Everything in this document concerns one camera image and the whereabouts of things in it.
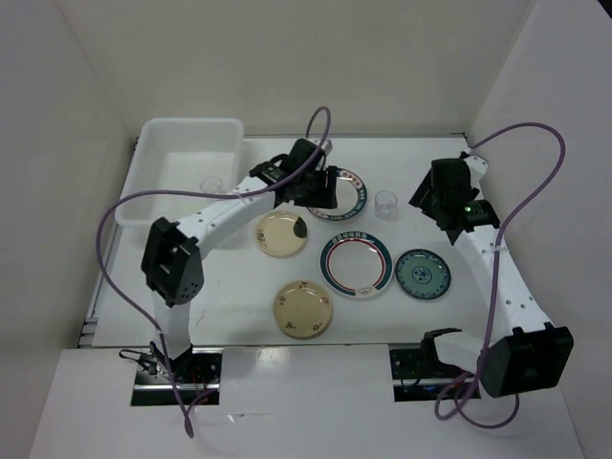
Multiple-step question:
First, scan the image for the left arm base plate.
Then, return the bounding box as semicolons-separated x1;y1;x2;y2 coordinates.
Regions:
119;347;223;406

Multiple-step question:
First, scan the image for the white plate red green rim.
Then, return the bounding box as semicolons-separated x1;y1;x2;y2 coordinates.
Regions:
319;230;393;299

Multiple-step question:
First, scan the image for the white plastic bin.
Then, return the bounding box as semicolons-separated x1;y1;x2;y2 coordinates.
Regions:
115;118;245;249

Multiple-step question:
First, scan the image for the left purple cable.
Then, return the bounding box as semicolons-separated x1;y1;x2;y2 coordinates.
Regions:
97;106;334;439

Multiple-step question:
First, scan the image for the beige plate with red marks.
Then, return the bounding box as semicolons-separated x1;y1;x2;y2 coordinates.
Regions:
273;280;334;340

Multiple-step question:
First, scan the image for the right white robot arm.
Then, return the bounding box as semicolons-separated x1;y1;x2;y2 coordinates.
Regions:
409;156;574;398

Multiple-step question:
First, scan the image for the clear glass cup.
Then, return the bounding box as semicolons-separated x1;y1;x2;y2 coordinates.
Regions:
375;190;398;222
200;176;225;198

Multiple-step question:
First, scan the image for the white plate dark green rim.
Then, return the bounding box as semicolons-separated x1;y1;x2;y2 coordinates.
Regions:
307;168;368;223

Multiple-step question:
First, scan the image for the beige plate with black patch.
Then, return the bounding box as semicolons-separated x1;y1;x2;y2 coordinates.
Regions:
254;210;308;258

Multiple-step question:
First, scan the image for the teal patterned small plate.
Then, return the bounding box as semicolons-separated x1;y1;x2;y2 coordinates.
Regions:
394;249;451;301

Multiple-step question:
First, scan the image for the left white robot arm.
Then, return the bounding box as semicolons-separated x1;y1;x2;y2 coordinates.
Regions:
142;139;338;383

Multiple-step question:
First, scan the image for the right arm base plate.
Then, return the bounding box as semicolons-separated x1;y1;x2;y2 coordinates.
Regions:
388;343;463;403

